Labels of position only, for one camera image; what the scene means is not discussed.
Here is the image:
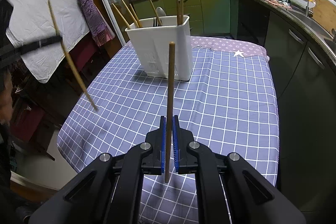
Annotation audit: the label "blue checkered tablecloth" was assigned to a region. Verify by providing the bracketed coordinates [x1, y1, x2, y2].
[56, 36, 280, 224]

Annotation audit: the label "stainless steel sink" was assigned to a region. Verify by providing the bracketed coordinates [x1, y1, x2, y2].
[289, 11, 336, 53]

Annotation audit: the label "green lower cabinets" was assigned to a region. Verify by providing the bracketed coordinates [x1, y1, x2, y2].
[132, 0, 231, 37]

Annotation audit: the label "light wooden chopstick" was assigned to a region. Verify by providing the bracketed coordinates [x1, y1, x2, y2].
[121, 0, 139, 28]

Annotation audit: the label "person's left hand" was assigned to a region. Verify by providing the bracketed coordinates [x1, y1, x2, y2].
[0, 72, 13, 124]

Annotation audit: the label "light bamboo chopstick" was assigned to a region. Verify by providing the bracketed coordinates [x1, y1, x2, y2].
[165, 42, 175, 183]

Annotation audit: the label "reddish wooden chopstick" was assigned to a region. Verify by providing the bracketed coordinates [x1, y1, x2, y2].
[179, 0, 184, 25]

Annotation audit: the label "black plastic fork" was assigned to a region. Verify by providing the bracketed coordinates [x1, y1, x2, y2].
[153, 17, 163, 27]

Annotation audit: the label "wooden cutting board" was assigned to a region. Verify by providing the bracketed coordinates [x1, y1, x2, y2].
[313, 0, 336, 36]

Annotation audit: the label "white wall sheet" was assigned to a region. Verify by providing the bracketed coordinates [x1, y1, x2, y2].
[6, 0, 89, 83]

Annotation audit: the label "purple checkered apron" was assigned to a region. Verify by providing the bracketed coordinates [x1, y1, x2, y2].
[78, 0, 116, 46]

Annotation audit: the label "dark wooden chopstick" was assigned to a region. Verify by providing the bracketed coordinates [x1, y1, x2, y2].
[148, 0, 163, 26]

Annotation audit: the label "white plastic utensil holder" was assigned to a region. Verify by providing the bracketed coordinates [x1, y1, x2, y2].
[126, 15, 193, 81]

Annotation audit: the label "brown wooden chopstick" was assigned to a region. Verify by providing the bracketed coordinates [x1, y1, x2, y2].
[47, 0, 99, 111]

